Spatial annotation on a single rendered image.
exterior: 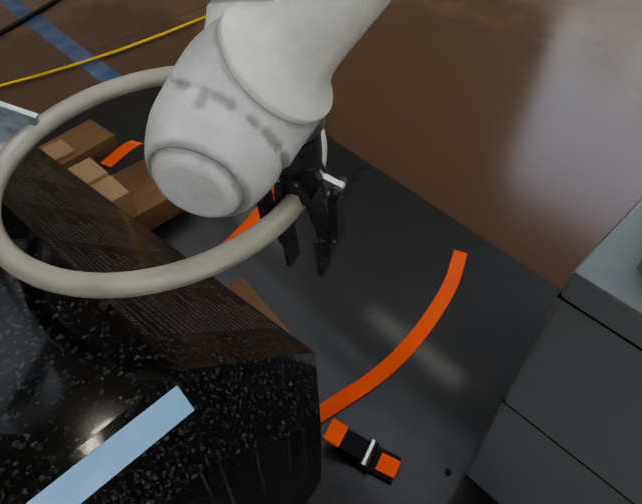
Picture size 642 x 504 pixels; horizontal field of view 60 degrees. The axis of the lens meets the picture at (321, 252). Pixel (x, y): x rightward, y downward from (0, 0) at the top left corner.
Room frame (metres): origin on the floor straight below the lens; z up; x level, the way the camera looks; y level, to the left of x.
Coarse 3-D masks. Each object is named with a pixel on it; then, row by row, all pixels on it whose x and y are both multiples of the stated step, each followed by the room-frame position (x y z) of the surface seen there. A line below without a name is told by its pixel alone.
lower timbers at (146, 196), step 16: (80, 128) 1.79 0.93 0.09; (96, 128) 1.79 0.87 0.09; (48, 144) 1.69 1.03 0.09; (80, 144) 1.69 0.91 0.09; (96, 144) 1.69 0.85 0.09; (112, 144) 1.74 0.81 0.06; (64, 160) 1.60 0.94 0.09; (80, 160) 1.63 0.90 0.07; (96, 160) 1.67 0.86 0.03; (144, 160) 1.58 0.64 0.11; (128, 176) 1.49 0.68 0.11; (144, 176) 1.49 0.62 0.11; (144, 192) 1.41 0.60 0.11; (160, 192) 1.41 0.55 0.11; (144, 208) 1.33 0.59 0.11; (160, 208) 1.36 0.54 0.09; (176, 208) 1.39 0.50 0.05; (144, 224) 1.31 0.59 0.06; (160, 224) 1.34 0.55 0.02
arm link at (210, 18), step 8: (216, 0) 0.50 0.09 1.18; (224, 0) 0.49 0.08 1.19; (232, 0) 0.48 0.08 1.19; (240, 0) 0.48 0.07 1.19; (248, 0) 0.48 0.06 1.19; (256, 0) 0.48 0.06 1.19; (264, 0) 0.48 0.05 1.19; (272, 0) 0.48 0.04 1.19; (208, 8) 0.49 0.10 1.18; (216, 8) 0.48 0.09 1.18; (224, 8) 0.47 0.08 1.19; (208, 16) 0.48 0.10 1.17; (216, 16) 0.47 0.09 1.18; (208, 24) 0.47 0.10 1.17
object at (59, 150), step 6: (54, 144) 1.67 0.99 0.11; (60, 144) 1.67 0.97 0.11; (66, 144) 1.67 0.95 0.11; (42, 150) 1.64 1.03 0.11; (48, 150) 1.64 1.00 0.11; (54, 150) 1.64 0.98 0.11; (60, 150) 1.64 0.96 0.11; (66, 150) 1.64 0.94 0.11; (72, 150) 1.64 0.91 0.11; (54, 156) 1.60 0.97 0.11; (60, 156) 1.60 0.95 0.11; (66, 156) 1.61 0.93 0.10
